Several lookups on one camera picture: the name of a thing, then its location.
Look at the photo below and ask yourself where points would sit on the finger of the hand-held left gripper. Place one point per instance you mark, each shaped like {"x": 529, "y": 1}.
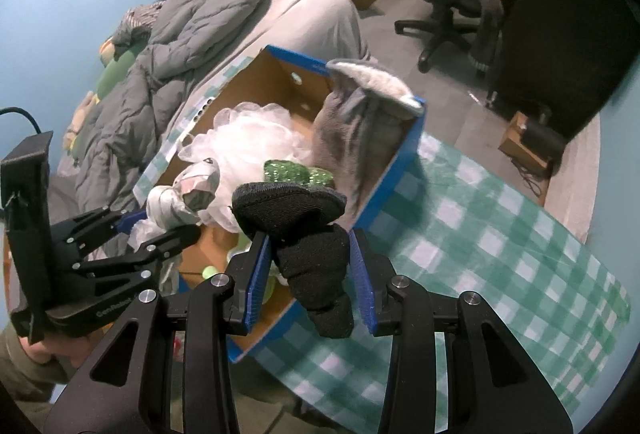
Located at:
{"x": 170, "y": 239}
{"x": 90, "y": 221}

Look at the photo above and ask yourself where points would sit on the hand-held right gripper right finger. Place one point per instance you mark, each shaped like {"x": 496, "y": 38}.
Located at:
{"x": 362, "y": 274}

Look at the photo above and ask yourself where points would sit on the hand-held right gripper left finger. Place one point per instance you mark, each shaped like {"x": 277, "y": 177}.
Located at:
{"x": 257, "y": 274}

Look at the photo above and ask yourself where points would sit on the black sock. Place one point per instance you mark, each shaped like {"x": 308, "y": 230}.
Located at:
{"x": 310, "y": 259}

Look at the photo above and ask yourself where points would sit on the white patterned sock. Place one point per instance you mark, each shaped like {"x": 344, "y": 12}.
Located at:
{"x": 195, "y": 184}

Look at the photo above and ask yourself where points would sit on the white mesh bath loofah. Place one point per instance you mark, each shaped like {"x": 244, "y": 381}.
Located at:
{"x": 250, "y": 139}

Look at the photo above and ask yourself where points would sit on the grey towel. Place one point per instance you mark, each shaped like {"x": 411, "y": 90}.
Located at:
{"x": 350, "y": 134}

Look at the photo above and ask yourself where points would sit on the cardboard box with blue outside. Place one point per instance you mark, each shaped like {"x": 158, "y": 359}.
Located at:
{"x": 280, "y": 74}

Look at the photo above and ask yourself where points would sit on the person's left hand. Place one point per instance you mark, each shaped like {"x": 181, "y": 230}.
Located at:
{"x": 50, "y": 350}

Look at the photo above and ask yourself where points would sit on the light green cloth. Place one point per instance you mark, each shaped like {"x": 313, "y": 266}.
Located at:
{"x": 270, "y": 286}

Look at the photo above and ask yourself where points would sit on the green sequined cloth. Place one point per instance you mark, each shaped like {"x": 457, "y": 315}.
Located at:
{"x": 290, "y": 172}

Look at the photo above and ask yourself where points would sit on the beige plush toy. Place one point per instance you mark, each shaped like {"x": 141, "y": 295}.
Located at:
{"x": 82, "y": 114}

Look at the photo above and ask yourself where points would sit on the green checked tablecloth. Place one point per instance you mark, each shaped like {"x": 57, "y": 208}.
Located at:
{"x": 475, "y": 239}

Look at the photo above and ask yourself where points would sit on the person's olive green clothing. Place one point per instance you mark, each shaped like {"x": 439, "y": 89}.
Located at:
{"x": 25, "y": 374}

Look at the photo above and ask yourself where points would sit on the green plush toy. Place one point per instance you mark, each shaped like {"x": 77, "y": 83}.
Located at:
{"x": 112, "y": 77}

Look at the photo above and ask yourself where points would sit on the grey puffer jacket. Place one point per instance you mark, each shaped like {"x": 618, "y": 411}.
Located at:
{"x": 175, "y": 39}

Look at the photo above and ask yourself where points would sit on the small cardboard box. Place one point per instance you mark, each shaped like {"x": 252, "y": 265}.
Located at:
{"x": 515, "y": 144}

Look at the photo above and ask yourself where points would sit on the striped cloth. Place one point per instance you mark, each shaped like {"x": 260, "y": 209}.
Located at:
{"x": 137, "y": 17}

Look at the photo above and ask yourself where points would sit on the black cylindrical device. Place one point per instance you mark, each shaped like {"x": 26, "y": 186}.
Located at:
{"x": 542, "y": 134}

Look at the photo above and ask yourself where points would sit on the bed with grey sheet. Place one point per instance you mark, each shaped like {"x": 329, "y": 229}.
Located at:
{"x": 310, "y": 19}

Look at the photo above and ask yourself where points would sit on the tall black fabric cover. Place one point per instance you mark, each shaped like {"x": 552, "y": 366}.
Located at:
{"x": 550, "y": 24}

